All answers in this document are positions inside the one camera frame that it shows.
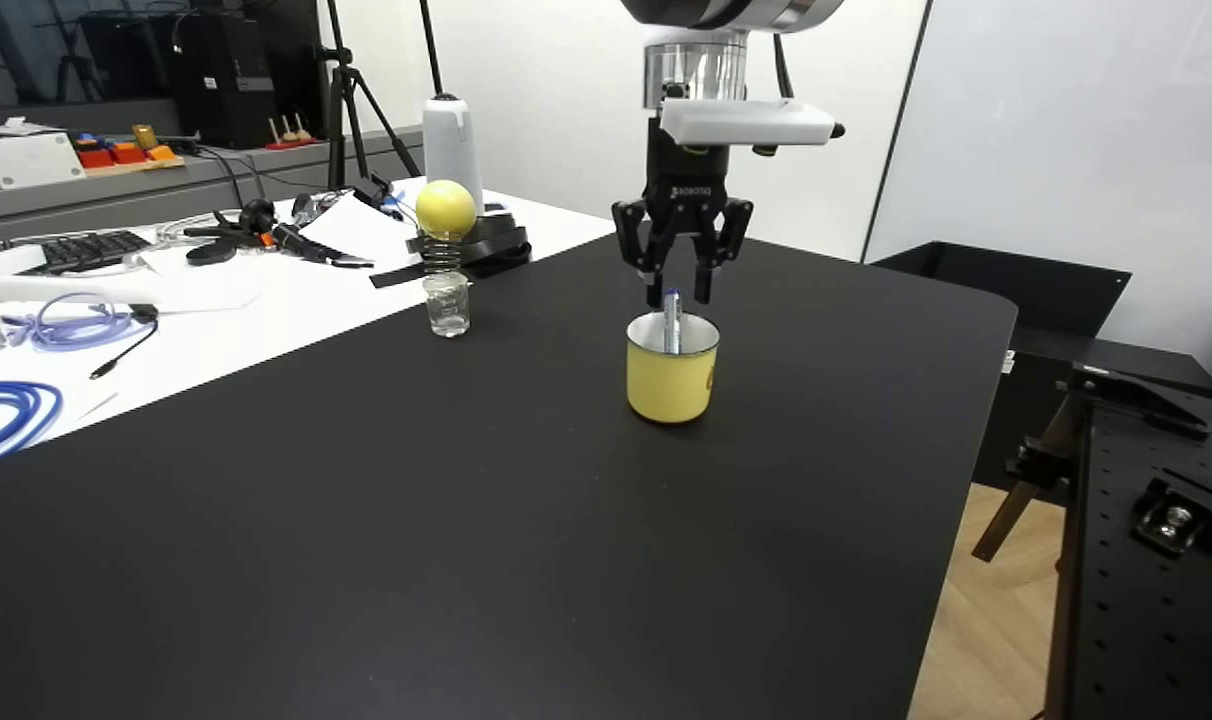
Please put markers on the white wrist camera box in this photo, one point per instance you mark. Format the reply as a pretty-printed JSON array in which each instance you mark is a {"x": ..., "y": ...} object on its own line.
[{"x": 750, "y": 126}]

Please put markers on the grey side bench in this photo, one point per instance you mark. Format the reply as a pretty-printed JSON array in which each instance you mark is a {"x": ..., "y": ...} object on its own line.
[{"x": 138, "y": 198}]

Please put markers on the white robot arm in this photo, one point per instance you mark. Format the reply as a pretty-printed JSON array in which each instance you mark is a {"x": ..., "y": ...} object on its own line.
[{"x": 731, "y": 10}]

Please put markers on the black equipment case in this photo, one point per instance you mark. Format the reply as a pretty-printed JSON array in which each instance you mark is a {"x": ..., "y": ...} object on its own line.
[{"x": 244, "y": 74}]

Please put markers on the white paper sheet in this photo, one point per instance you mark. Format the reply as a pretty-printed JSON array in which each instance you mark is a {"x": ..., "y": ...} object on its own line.
[{"x": 361, "y": 226}]

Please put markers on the white flat box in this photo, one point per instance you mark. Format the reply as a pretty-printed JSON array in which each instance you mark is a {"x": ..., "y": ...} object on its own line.
[{"x": 21, "y": 158}]

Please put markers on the orange toy blocks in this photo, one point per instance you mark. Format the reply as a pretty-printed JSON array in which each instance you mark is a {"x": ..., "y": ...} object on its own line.
[{"x": 126, "y": 151}]

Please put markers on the black open box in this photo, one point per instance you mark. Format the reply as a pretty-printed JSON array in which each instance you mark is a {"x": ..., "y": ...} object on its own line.
[{"x": 1028, "y": 284}]

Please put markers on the white cylindrical device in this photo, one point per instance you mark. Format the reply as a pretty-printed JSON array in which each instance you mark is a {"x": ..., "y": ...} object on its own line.
[{"x": 454, "y": 143}]

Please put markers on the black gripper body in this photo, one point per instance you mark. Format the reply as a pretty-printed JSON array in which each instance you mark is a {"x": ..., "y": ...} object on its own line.
[{"x": 685, "y": 174}]

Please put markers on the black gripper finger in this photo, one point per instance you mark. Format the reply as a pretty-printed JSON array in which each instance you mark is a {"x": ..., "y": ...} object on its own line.
[
  {"x": 726, "y": 233},
  {"x": 640, "y": 233}
]

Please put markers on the black keyboard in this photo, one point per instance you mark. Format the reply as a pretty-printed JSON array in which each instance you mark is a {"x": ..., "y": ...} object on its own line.
[{"x": 86, "y": 250}]

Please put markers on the black metal clamp mount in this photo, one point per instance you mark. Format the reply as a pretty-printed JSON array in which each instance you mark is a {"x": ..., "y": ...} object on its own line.
[{"x": 1185, "y": 518}]

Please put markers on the small clear glass jar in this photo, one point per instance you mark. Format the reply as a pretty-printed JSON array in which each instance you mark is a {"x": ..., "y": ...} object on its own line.
[{"x": 449, "y": 307}]

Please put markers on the black tool with orange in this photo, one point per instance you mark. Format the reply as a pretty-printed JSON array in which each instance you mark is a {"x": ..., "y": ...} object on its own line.
[{"x": 249, "y": 243}]

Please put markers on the yellow ball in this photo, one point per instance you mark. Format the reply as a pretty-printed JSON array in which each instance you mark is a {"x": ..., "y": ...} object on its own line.
[{"x": 446, "y": 208}]

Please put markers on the black flat base device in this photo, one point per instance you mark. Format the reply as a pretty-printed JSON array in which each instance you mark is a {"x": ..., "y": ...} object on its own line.
[{"x": 502, "y": 246}]

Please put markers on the metal spring stand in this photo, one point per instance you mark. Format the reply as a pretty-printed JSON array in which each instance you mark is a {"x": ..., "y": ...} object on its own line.
[{"x": 440, "y": 254}]

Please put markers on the black camera tripod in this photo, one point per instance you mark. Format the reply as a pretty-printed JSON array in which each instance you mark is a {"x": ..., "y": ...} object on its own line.
[{"x": 351, "y": 101}]

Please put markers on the yellow enamel cup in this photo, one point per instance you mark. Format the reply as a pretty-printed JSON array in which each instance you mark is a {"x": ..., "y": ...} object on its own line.
[{"x": 671, "y": 385}]

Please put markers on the black perforated breadboard table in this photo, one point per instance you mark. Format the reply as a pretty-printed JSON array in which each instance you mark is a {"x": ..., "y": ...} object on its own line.
[{"x": 1150, "y": 626}]

